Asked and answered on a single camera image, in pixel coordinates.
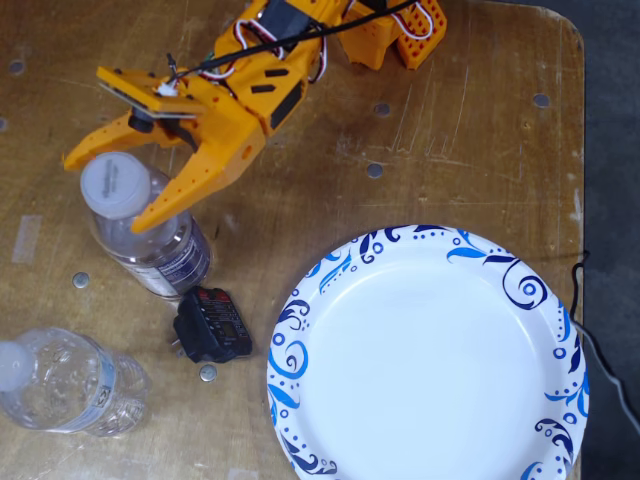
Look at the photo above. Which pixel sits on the clear bottle with wide cap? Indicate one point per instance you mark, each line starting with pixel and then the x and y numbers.
pixel 165 260

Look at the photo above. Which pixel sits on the wrist camera on orange mount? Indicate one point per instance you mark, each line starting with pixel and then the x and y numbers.
pixel 145 92

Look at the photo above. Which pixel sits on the crinkled clear water bottle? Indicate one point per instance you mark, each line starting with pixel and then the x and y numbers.
pixel 75 380

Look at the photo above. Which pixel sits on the black red battery pack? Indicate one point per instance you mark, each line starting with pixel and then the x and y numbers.
pixel 215 325

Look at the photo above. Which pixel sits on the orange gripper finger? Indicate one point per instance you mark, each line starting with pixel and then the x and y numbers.
pixel 105 140
pixel 210 165

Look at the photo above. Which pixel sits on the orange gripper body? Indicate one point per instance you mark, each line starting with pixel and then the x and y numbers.
pixel 231 131

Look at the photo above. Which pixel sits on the white paper plate blue pattern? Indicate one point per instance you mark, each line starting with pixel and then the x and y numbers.
pixel 425 360

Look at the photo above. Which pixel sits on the clear tape strip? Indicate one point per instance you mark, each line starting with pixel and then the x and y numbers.
pixel 27 240

